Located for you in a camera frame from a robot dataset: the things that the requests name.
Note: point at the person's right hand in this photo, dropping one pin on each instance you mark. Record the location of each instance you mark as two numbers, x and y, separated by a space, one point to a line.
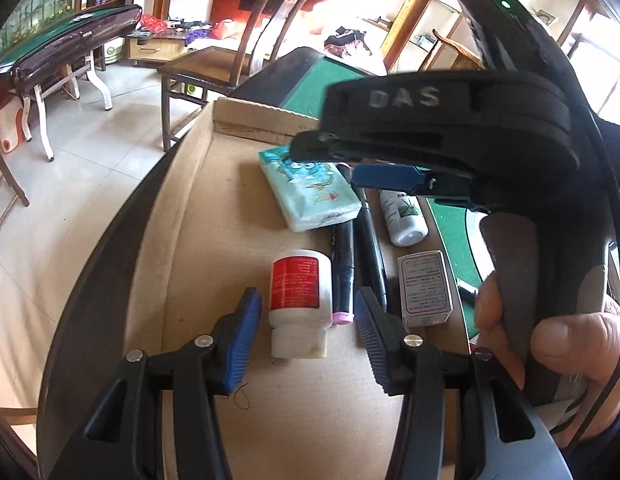
574 340

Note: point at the small black cylinder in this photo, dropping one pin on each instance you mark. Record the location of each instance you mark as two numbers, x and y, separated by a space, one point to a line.
467 287

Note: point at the black clothing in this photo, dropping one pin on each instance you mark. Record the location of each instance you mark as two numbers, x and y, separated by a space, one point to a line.
350 37

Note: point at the white board orange trim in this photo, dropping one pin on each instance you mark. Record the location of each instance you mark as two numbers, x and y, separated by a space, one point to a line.
10 125

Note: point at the curved rail wooden chair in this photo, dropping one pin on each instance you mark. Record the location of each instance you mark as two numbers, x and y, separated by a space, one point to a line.
205 67

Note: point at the small white paper box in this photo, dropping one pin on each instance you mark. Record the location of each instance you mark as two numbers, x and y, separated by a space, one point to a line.
424 285

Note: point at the black marker pink end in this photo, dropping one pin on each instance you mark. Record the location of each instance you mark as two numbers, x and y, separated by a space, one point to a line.
342 260

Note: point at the cardboard box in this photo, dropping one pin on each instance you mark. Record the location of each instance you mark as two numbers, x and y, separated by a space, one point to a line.
215 260

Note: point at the white green bucket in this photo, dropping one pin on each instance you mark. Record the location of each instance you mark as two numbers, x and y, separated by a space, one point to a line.
112 52

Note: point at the white bottle red label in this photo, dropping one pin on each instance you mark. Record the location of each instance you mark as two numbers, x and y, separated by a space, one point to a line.
300 285

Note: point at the landscape wall painting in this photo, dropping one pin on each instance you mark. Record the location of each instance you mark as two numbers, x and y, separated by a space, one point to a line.
40 5

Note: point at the light wooden drawer cabinet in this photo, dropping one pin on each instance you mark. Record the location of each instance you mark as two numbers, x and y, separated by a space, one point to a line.
155 50

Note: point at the carved back wooden chair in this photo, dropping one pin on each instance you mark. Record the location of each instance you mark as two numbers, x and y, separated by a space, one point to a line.
454 50

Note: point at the red wooden tv cabinet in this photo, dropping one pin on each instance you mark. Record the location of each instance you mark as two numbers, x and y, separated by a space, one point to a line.
230 5

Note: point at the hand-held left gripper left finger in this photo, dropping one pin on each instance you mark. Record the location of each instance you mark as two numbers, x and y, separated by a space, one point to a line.
240 340

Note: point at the red plastic bag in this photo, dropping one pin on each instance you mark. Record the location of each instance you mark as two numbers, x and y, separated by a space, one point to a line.
225 29
155 24

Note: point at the dark wooden chair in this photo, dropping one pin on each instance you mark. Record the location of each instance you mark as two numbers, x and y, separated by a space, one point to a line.
5 180

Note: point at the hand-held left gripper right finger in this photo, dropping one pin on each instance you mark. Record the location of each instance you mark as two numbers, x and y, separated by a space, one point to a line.
372 340

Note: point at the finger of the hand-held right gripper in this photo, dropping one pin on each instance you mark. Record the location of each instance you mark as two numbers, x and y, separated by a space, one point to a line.
310 146
389 177

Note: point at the cartoon print tissue pack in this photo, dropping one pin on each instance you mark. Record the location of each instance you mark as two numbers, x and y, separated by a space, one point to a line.
310 195

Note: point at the white cylindrical lotion bottle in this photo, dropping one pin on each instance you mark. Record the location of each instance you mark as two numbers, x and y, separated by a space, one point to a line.
402 220

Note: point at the black pen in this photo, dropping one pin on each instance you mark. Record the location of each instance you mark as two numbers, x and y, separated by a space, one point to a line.
372 255

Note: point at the folding mahjong table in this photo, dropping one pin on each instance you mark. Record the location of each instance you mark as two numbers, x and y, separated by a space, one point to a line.
65 30

